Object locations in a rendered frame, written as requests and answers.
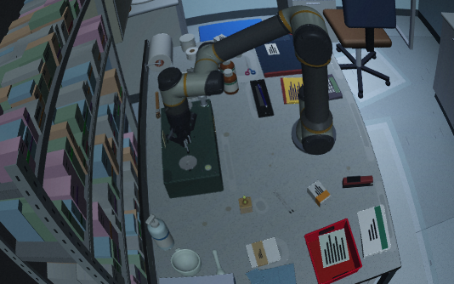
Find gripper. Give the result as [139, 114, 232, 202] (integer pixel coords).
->
[164, 102, 198, 154]

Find grey round balance pan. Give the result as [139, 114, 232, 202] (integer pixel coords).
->
[179, 155, 199, 172]

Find dark green balance body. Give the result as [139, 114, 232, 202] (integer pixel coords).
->
[160, 99, 224, 199]

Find small wooden weight box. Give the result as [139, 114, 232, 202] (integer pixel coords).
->
[238, 197, 253, 215]

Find small white orange box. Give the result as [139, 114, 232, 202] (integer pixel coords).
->
[306, 180, 332, 207]

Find white paper towel roll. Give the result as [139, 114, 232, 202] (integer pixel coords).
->
[146, 32, 173, 73]

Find black pen tray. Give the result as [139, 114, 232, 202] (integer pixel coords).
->
[249, 78, 275, 119]

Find white pump bottle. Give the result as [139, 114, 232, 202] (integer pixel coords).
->
[145, 214, 175, 253]

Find blue pen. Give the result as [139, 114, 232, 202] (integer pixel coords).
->
[256, 82, 268, 109]

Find white mortar bowl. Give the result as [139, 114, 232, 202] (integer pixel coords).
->
[170, 248, 202, 278]

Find thin dark tweezers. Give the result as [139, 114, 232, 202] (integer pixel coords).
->
[274, 192, 295, 214]

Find yellow booklet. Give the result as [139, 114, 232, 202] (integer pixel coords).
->
[280, 76, 305, 105]

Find blue mat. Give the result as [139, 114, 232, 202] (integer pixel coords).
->
[197, 18, 264, 43]

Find grey shelf unit with boxes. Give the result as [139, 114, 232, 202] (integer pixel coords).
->
[0, 0, 151, 284]

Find navy book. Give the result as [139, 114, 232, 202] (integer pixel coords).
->
[254, 33, 304, 78]

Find white pestle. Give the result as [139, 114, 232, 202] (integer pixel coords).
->
[212, 249, 226, 276]

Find grey table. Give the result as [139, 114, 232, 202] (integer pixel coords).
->
[127, 0, 188, 36]

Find lavender paper sheet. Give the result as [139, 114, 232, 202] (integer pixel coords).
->
[158, 272, 236, 284]

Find white card tan label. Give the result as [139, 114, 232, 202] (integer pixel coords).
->
[245, 236, 282, 270]

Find blue cloth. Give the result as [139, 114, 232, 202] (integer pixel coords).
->
[245, 263, 298, 284]

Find grey calculator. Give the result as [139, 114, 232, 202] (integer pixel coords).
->
[327, 73, 343, 100]

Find red tray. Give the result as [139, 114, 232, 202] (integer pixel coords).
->
[304, 218, 364, 284]

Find red stapler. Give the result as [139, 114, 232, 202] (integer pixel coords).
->
[342, 174, 374, 189]

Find white printed paper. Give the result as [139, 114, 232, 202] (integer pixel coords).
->
[317, 228, 351, 270]

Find office chair brown seat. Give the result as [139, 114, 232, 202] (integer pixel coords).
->
[322, 0, 398, 99]

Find white paper green stripe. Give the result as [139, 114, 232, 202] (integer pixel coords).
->
[356, 204, 392, 258]

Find dark bench back rail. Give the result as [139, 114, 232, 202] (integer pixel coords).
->
[137, 38, 159, 284]

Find grey round base plate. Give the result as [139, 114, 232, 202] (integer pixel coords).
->
[291, 118, 304, 150]

